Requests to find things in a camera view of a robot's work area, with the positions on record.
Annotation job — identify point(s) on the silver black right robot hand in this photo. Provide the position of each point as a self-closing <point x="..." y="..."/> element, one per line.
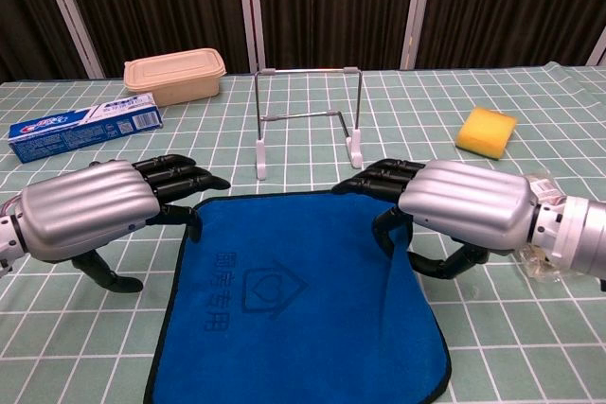
<point x="468" y="205"/>

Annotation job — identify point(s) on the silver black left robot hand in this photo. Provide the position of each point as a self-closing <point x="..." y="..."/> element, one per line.
<point x="90" y="205"/>

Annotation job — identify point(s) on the blue microfibre towel black trim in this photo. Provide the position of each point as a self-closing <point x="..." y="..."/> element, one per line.
<point x="293" y="281"/>

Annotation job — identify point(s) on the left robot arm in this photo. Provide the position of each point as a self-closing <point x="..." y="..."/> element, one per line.
<point x="7" y="243"/>

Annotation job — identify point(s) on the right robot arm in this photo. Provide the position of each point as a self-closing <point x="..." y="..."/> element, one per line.
<point x="577" y="233"/>

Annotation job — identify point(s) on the blue toothpaste box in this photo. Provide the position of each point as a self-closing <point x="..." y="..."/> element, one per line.
<point x="71" y="134"/>

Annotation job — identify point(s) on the yellow sponge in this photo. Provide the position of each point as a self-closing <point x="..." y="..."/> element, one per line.
<point x="483" y="132"/>

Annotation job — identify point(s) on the bread in clear plastic bag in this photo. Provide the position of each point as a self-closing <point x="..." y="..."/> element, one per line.
<point x="540" y="267"/>

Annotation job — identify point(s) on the green checked tablecloth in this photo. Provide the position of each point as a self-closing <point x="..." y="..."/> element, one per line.
<point x="94" y="338"/>

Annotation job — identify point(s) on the beige lidded food container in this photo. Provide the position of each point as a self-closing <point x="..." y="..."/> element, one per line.
<point x="175" y="73"/>

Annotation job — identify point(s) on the dark pleated partition panel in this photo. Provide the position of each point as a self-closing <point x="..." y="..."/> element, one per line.
<point x="331" y="6"/>
<point x="23" y="11"/>
<point x="511" y="2"/>
<point x="156" y="2"/>

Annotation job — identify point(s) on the white partition frame post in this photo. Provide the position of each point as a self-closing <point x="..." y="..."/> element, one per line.
<point x="251" y="11"/>
<point x="416" y="11"/>
<point x="71" y="16"/>
<point x="599" y="51"/>

